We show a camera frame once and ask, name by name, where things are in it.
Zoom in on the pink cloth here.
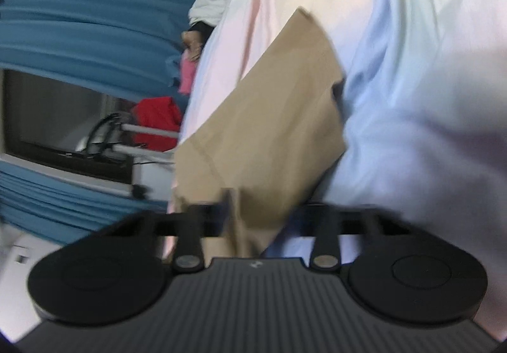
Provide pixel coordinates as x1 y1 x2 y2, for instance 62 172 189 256
177 50 199 96

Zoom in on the narrow blue curtain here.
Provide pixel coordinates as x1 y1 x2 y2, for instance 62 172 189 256
0 169 169 247

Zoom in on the brown patterned cloth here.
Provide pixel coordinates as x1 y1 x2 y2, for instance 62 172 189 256
181 29 207 61

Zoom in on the tan t-shirt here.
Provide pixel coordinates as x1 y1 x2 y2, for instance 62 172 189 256
168 7 349 259

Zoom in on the dark framed window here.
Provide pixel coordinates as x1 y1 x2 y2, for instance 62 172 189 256
0 68 137 185

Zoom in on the red garment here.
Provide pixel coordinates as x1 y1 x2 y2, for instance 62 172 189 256
132 97 183 152

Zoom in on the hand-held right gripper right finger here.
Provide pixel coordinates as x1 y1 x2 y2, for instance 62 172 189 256
291 203 413 271

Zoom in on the pastel tie-dye blanket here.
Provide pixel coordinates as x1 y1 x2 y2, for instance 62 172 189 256
174 0 507 259

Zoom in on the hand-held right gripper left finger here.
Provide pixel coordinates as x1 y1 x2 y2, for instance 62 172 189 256
104 187 235 274

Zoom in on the wide blue curtain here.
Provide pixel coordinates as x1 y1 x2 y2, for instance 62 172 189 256
0 0 234 89

